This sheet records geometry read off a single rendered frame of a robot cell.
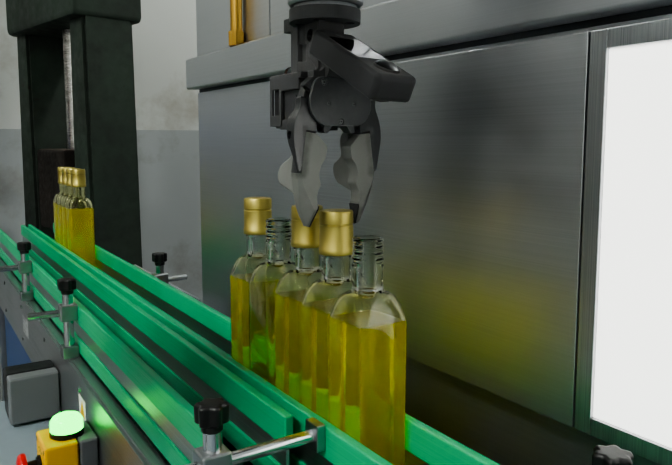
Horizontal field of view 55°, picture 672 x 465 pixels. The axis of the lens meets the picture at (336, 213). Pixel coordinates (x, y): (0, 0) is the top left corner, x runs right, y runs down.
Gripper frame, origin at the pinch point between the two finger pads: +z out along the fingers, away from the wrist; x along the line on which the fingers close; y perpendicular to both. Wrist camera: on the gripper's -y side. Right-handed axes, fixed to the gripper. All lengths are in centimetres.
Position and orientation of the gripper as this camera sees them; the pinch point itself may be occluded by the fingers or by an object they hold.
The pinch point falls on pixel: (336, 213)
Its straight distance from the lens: 65.0
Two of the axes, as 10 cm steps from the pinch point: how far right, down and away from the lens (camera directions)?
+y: -5.6, -0.9, 8.2
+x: -8.3, 0.6, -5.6
